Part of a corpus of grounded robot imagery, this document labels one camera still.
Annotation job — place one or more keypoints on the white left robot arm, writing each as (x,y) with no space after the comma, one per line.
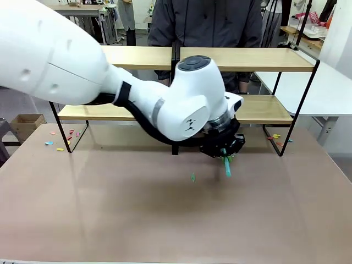
(82,55)

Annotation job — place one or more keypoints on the cardboard box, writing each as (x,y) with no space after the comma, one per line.
(27,125)

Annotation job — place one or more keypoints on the teal microfiber duster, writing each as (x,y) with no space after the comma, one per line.
(228,168)

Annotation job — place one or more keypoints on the person in dark jacket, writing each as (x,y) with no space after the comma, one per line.
(206,24)

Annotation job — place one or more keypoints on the wooden desk with metal legs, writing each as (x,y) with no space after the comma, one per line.
(82,11)

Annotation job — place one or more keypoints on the left gripper black finger with green pad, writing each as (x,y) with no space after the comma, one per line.
(231,158)
(223,153)

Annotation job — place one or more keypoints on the bystander in grey clothes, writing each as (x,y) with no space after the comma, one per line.
(270,24)

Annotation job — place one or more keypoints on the pink printed sign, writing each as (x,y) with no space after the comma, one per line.
(314,17)

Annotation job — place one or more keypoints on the person's left hand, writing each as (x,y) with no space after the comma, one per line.
(243,88)

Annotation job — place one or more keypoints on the black Robotiq left gripper body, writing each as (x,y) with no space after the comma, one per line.
(220,140)

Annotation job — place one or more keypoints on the large white table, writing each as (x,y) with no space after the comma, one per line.
(324,90)

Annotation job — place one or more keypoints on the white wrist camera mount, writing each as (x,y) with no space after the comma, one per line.
(235,103)

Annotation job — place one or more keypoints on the bystander in grey coat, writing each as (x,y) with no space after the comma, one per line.
(127,19)

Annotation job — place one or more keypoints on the wooden workbench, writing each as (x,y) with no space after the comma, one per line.
(305,37)

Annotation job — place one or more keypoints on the black stand pole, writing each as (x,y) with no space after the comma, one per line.
(302,24)

